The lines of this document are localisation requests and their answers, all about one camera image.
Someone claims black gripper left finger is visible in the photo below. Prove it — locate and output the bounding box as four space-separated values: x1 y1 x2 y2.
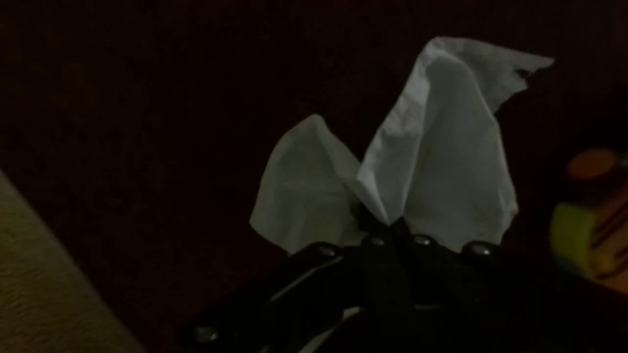
182 235 392 353

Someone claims beige cloth near corner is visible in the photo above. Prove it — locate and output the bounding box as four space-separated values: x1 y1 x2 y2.
0 174 145 353

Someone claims white paper towel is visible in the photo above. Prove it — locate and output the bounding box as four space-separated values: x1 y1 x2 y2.
249 37 553 253

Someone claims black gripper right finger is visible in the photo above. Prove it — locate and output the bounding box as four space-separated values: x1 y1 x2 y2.
390 219 628 353

